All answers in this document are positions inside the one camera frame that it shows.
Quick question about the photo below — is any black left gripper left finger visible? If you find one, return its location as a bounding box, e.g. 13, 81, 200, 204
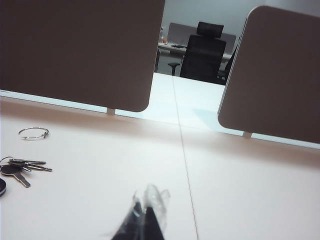
109, 191, 146, 240

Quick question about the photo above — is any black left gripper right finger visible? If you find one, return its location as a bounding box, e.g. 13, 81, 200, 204
143, 184, 171, 240

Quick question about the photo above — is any silver hoop earring with cross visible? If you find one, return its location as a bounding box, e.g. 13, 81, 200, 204
18, 127, 50, 141

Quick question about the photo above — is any beige divider panel with hook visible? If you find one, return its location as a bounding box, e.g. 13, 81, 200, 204
217, 5, 320, 145

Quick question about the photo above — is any long silver key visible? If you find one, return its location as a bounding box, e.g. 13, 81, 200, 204
23, 163, 53, 173

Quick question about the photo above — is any grey-headed silver key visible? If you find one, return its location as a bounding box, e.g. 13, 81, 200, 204
7, 158, 47, 166

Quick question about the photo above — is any black-headed silver key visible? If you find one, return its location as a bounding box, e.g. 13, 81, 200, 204
0, 163, 32, 188

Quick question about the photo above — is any black round key fob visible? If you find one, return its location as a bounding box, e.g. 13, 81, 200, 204
0, 177, 8, 198

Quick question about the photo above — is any black office chair with headrest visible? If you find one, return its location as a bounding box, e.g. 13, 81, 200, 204
167, 21, 227, 85

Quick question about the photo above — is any white distant office desk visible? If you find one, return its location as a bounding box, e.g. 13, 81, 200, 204
157, 42, 233, 62

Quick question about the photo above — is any plain beige desk divider panel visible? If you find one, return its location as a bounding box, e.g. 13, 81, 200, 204
0, 0, 166, 113

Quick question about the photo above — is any grey distant divider panel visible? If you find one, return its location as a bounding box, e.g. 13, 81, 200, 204
166, 22, 237, 48

